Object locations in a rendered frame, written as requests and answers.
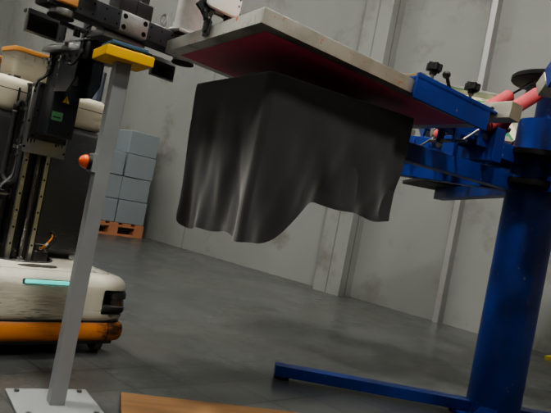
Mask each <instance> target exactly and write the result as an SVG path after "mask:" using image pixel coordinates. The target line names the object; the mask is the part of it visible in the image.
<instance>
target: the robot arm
mask: <svg viewBox="0 0 551 413"><path fill-rule="evenodd" d="M242 2H243V0H179V1H178V5H177V9H176V14H175V21H174V22H173V26H172V27H169V29H171V28H179V27H180V28H182V29H184V30H188V31H189V32H191V33H192V32H194V31H196V30H200V29H202V32H203V34H202V36H203V37H205V36H208V35H209V33H210V29H211V27H212V16H213V15H215V16H219V17H220V18H222V19H223V21H225V20H229V19H232V18H234V17H236V16H240V10H241V7H242ZM203 21H204V23H203Z"/></svg>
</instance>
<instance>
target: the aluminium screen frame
mask: <svg viewBox="0 0 551 413"><path fill-rule="evenodd" d="M264 31H267V32H270V33H272V34H274V35H276V36H278V37H281V38H283V39H285V40H287V41H289V42H291V43H294V44H296V45H298V46H299V47H301V48H305V49H307V50H308V51H310V52H313V53H315V54H317V55H319V56H321V57H324V58H326V59H328V60H330V61H332V62H334V63H337V64H339V65H341V66H343V67H345V68H347V69H350V70H352V71H354V72H356V73H358V74H360V75H363V76H365V77H367V78H368V79H372V80H374V81H375V82H377V83H379V84H383V85H384V86H386V87H388V88H390V89H393V90H395V91H397V92H399V93H401V94H403V95H406V96H408V97H410V98H412V91H413V87H414V84H415V79H413V78H410V77H408V76H406V75H404V74H402V73H400V72H398V71H396V70H394V69H392V68H390V67H388V66H386V65H384V64H382V63H380V62H378V61H375V60H373V59H371V58H370V57H367V56H365V55H363V54H361V53H360V52H357V51H355V50H353V49H351V48H349V47H347V46H344V45H343V44H341V43H338V42H336V41H334V40H333V39H330V38H328V37H326V36H325V35H323V34H320V33H318V32H316V31H315V30H313V29H309V28H308V27H306V26H304V25H301V24H299V23H298V22H296V21H294V20H291V19H290V18H288V17H286V16H283V15H281V14H280V13H277V12H275V11H272V10H271V9H269V8H267V7H263V8H260V9H257V10H255V11H251V12H249V13H246V14H243V15H241V16H236V17H234V18H232V19H229V20H225V21H222V22H220V23H217V24H214V25H212V27H211V29H210V33H209V35H208V36H205V37H203V36H202V34H203V32H202V29H199V30H196V31H194V32H192V33H189V34H185V35H182V36H180V37H177V38H174V39H171V40H168V41H167V45H166V50H165V52H166V53H168V54H171V55H172V56H175V57H178V58H180V59H183V60H185V61H188V62H191V63H193V64H195V65H197V66H201V67H203V68H205V69H208V70H211V71H213V72H216V73H217V74H220V75H224V76H225V77H228V78H233V76H231V75H228V74H225V73H223V72H221V71H218V70H215V69H213V68H211V67H209V66H205V65H203V64H201V63H198V62H196V61H193V60H190V59H188V58H186V57H183V56H181V55H183V54H186V53H189V52H194V51H197V50H200V49H204V48H209V47H212V46H215V45H218V44H221V43H226V42H229V41H232V40H236V39H241V38H244V37H247V36H250V35H253V34H258V33H261V32H264ZM412 99H414V98H412ZM414 100H416V99H414ZM463 122H464V121H463ZM464 123H466V122H464ZM412 128H413V129H435V128H474V126H472V125H469V124H468V123H466V124H452V125H413V126H412Z"/></svg>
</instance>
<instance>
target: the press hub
mask: <svg viewBox="0 0 551 413"><path fill-rule="evenodd" d="M544 72H545V69H529V70H521V71H518V72H516V73H515V74H513V75H512V79H511V81H512V83H513V84H514V85H515V86H517V87H518V88H521V87H523V86H524V85H526V84H528V83H530V82H532V81H534V80H536V82H535V83H533V84H531V85H532V86H531V88H530V90H532V89H533V88H536V83H537V81H538V80H539V78H540V77H541V75H542V74H543V73H544ZM530 90H529V91H530ZM514 146H516V147H514V148H513V150H512V151H513V152H514V153H516V154H519V155H522V156H524V157H529V158H530V160H529V165H528V167H525V166H511V165H510V168H509V172H508V173H512V174H515V175H520V176H522V177H525V178H522V177H514V176H508V180H507V181H508V182H509V183H512V184H516V185H520V186H522V187H524V191H523V193H510V192H507V191H505V194H504V198H503V206H502V210H501V216H500V220H499V228H498V233H497V237H496V241H495V246H494V254H493V259H492V263H491V267H490V276H489V280H488V284H487V289H486V294H485V302H484V306H483V311H482V315H481V320H480V328H479V333H478V337H477V341H476V350H475V354H474V358H473V363H472V368H471V376H470V380H469V384H468V389H467V399H469V400H470V401H471V409H470V411H463V410H458V409H453V408H450V409H451V411H453V412H454V413H475V411H476V410H477V409H478V408H479V407H480V406H484V407H487V408H490V409H493V410H496V411H497V413H521V404H522V400H523V395H524V391H525V386H526V378H527V374H528V369H529V364H530V360H531V352H532V348H533V342H534V338H535V330H536V325H537V321H538V316H539V312H540V303H541V299H542V295H543V290H544V282H545V277H546V273H547V269H548V263H549V256H550V252H551V196H549V195H545V194H541V193H536V189H537V188H549V187H550V182H549V181H544V180H539V177H545V176H551V170H545V169H541V168H540V167H541V162H542V160H543V159H548V158H551V98H546V97H543V98H542V99H541V100H540V101H538V102H537V105H536V109H535V117H527V118H522V119H520V122H519V123H518V124H517V132H516V137H515V142H514Z"/></svg>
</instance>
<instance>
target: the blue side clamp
mask: <svg viewBox="0 0 551 413"><path fill-rule="evenodd" d="M408 77H410V78H413V79H415V84H414V87H413V91H412V98H414V99H416V100H418V101H420V102H423V103H425V104H426V105H429V106H431V107H433V108H435V109H437V110H439V111H442V112H444V113H446V114H448V115H450V116H453V117H455V118H457V119H459V120H461V121H464V122H466V123H468V124H469V125H472V126H474V127H476V128H478V129H481V130H483V131H486V128H487V125H488V120H489V117H490V111H491V107H488V106H486V105H485V104H483V103H481V102H478V101H477V100H475V99H473V98H470V97H468V96H467V95H465V94H463V93H460V92H458V91H457V90H455V89H453V88H450V87H449V86H447V85H445V84H442V83H440V82H439V81H437V80H435V79H432V78H431V77H429V76H427V75H424V74H422V73H421V72H417V75H416V76H408Z"/></svg>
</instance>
